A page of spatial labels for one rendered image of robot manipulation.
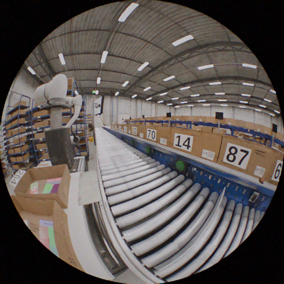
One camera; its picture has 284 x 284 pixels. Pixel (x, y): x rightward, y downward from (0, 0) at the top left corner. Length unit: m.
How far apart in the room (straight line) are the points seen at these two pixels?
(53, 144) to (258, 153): 1.23
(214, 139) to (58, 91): 1.07
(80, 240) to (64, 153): 0.56
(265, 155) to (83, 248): 0.83
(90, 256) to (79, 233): 0.10
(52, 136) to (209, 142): 1.03
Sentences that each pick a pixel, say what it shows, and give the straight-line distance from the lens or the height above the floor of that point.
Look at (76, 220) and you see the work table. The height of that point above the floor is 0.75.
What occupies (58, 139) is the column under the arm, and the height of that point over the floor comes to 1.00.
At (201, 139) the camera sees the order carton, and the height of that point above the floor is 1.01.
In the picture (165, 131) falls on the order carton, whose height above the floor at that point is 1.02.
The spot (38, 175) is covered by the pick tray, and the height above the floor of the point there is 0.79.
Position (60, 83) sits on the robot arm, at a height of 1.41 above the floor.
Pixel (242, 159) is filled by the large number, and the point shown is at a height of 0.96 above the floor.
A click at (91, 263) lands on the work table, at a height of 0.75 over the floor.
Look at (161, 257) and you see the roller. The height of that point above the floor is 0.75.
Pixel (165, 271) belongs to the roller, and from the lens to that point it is 0.35.
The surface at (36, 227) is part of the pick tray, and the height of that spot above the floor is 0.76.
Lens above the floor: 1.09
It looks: 13 degrees down
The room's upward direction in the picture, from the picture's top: 1 degrees clockwise
